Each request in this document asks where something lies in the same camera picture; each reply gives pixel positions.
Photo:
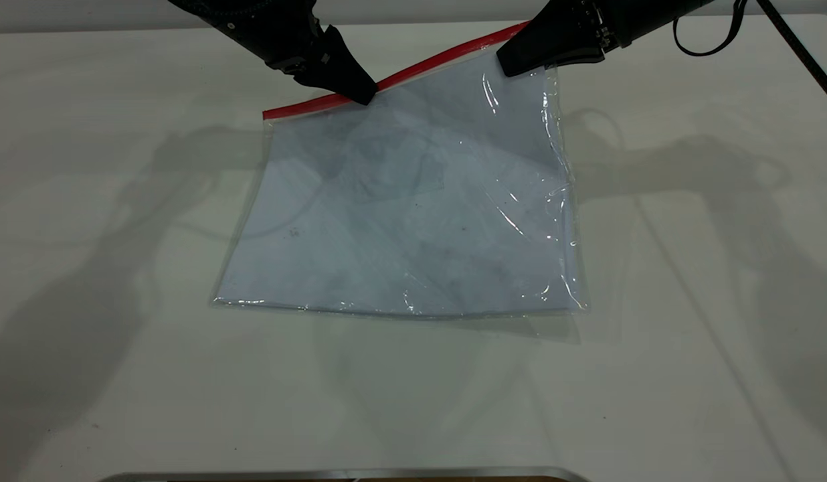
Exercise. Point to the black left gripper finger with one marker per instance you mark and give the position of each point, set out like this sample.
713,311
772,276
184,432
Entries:
333,84
346,63

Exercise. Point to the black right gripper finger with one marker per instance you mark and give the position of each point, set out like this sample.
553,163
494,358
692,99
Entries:
561,55
554,30

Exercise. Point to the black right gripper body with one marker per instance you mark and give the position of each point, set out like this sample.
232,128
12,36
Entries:
614,23

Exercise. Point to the silver metal edge strip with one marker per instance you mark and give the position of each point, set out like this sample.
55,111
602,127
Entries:
320,474

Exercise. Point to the clear zip bag red zipper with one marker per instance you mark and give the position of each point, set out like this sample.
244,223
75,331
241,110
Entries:
420,221

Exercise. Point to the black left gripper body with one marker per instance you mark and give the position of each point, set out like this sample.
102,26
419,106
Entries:
290,37

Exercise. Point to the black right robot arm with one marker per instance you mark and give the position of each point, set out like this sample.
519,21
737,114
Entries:
674,8

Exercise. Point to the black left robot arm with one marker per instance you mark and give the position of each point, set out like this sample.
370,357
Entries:
213,10

